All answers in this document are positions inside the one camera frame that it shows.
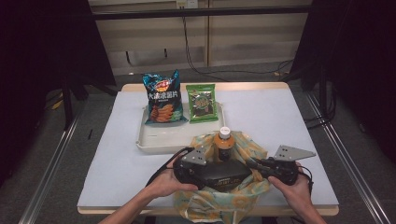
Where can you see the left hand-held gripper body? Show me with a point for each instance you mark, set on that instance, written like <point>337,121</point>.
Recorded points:
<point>191,165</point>

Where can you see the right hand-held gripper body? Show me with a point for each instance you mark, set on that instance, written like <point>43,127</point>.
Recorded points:
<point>285,166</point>

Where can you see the black box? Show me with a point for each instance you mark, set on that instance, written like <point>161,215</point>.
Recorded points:
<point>227,175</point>

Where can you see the orange print cloth bag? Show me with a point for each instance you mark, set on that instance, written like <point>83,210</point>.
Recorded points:
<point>218,205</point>

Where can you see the white plastic tray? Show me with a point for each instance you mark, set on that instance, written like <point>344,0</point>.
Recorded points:
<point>168,137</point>

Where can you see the green snack packet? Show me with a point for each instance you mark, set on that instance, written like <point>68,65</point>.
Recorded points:
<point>202,102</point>

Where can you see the blue chip bag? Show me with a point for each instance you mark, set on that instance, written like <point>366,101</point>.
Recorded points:
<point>163,99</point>

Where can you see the person's right hand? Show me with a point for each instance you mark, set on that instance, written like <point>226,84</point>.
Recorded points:
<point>294,193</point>

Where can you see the person's left hand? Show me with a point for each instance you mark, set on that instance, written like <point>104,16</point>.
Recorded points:
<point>168,183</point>

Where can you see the orange juice bottle white cap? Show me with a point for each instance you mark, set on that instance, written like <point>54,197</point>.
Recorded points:
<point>224,143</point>

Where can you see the white table sheet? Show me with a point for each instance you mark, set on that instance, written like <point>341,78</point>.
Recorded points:
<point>118,168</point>

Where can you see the black metal stand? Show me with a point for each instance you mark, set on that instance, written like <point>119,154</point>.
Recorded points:
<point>323,93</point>
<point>67,102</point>

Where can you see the black curtain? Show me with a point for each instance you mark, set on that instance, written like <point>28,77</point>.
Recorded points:
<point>358,62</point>
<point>37,62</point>

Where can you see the black horizontal bar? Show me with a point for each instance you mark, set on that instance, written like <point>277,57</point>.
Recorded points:
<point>199,12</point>

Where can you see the metal floor rail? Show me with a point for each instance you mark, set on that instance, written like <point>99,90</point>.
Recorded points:
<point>358,177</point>
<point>46,174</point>

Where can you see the white wall socket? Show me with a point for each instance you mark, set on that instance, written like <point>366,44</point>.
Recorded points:
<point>186,3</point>

